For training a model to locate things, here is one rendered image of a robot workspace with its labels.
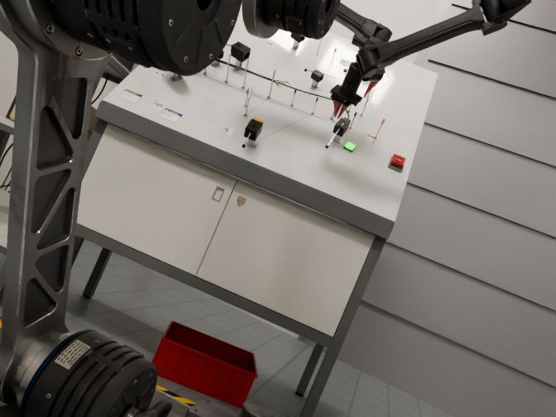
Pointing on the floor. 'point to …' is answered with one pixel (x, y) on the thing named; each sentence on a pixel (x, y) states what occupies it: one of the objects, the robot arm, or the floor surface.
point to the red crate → (205, 364)
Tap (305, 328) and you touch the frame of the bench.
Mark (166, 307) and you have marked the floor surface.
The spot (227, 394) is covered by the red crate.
